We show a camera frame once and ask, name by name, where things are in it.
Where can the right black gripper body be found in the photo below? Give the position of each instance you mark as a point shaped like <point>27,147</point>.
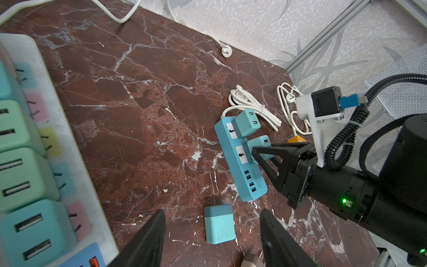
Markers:
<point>348,192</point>

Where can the white multicolour power strip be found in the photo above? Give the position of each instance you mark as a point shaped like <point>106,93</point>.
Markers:
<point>95,242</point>

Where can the blue power strip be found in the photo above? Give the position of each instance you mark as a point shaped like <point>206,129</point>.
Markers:
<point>246,174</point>

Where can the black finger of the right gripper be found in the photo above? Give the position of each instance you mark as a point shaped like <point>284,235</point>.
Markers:
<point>280,163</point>

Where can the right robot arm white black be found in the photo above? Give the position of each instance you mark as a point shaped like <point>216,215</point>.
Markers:
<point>387,194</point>

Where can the orange power strip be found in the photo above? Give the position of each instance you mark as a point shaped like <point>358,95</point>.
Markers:
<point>296,139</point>

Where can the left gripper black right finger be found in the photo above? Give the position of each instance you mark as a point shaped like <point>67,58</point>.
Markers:
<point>280,248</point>

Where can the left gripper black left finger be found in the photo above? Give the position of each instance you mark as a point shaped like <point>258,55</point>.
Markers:
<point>146,247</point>

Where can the white wire mesh basket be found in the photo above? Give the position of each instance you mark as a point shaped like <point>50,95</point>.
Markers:
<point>402,99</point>

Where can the green plug cube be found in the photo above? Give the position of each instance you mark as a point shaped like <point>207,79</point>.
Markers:
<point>26,177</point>
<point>18,130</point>

